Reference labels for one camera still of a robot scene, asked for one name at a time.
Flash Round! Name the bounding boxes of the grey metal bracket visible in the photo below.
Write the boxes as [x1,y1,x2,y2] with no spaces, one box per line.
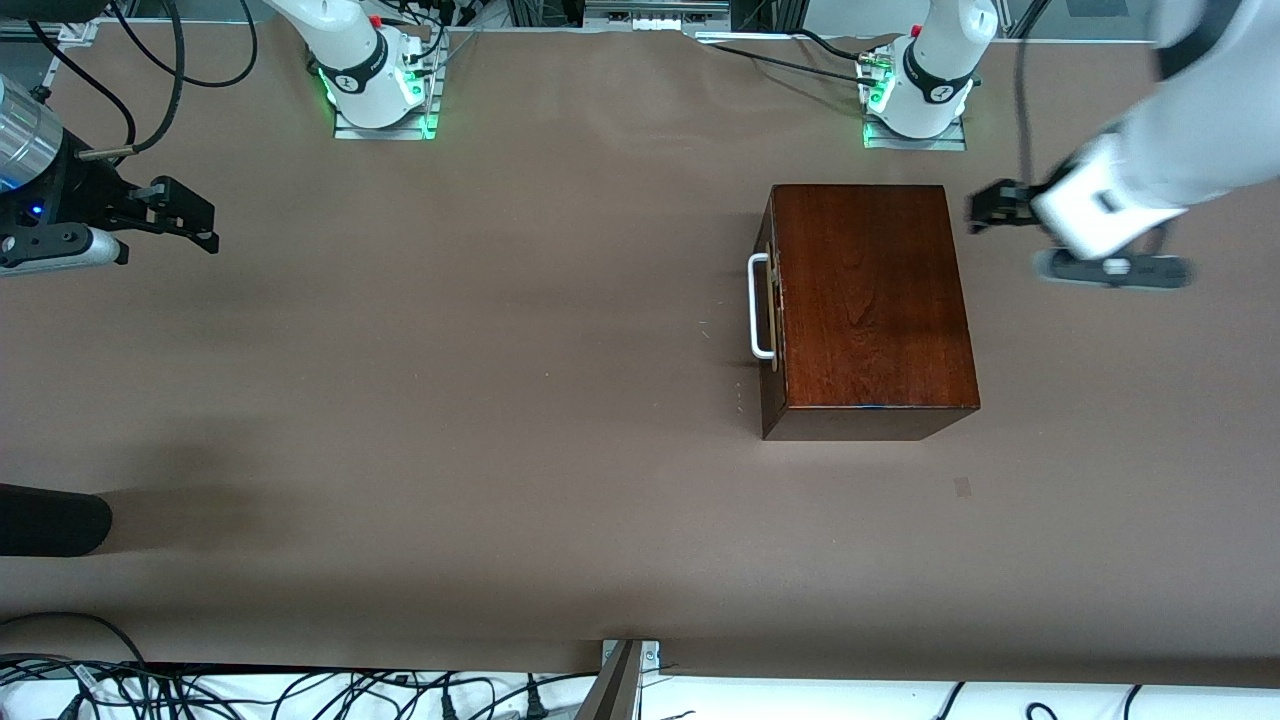
[575,640,662,720]

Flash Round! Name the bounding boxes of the black round-ended cylinder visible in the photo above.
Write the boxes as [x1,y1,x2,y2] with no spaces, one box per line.
[0,484,113,557]

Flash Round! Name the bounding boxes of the tangled black cables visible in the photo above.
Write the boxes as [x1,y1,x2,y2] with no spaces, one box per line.
[0,655,601,720]

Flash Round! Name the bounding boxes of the metal rail with sockets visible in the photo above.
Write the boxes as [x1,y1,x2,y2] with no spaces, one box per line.
[583,0,731,33]

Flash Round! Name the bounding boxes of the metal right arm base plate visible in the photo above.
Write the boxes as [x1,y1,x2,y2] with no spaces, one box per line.
[333,45,447,142]

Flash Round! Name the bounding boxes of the black looped cable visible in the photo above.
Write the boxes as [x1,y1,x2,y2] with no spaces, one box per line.
[25,15,138,143]

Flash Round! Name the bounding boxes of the aluminium frame rail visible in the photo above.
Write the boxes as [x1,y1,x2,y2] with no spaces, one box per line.
[0,20,101,47]

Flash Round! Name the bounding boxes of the black floor cable arc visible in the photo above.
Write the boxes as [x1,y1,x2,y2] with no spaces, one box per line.
[0,612,149,669]

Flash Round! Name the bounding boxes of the dark brown wooden cabinet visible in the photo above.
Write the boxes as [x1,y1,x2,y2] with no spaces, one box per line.
[757,184,981,442]

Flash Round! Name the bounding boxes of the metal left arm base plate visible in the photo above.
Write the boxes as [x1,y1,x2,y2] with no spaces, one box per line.
[862,115,968,152]

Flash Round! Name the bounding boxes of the thin black cable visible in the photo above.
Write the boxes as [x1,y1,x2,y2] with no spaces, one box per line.
[700,28,883,89]

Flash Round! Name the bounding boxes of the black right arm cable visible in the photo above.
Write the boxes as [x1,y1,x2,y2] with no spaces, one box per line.
[78,0,188,163]

